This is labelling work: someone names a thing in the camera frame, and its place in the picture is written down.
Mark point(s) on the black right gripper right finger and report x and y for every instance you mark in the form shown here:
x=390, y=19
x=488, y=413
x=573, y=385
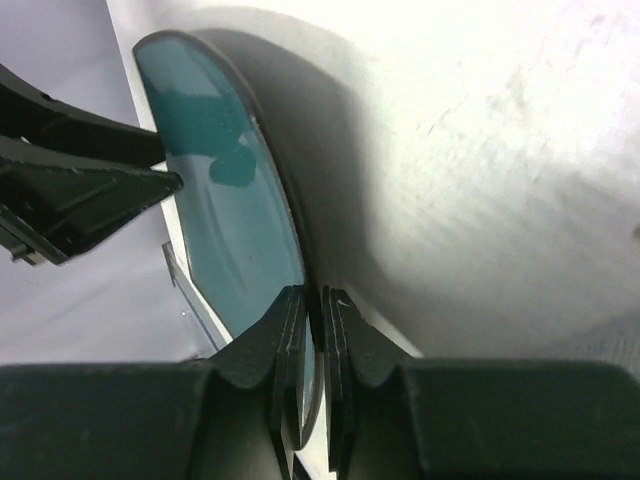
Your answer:
x=393, y=416

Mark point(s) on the teal square plate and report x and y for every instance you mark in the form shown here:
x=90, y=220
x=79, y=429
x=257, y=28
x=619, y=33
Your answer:
x=236, y=242

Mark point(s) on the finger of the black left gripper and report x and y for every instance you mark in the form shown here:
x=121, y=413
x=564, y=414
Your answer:
x=56, y=207
x=31, y=114

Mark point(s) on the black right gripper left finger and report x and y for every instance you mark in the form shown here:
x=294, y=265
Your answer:
x=234, y=415

